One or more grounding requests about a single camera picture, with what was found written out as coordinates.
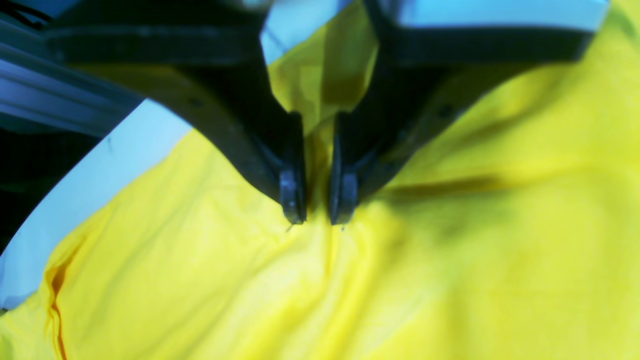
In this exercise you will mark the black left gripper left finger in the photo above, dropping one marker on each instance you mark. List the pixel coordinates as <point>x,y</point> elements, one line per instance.
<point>203,60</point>

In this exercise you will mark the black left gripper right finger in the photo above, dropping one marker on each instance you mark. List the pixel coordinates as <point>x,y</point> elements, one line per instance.
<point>435,59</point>

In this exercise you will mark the yellow t-shirt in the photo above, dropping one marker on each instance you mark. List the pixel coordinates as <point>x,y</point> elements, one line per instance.
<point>513,236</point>

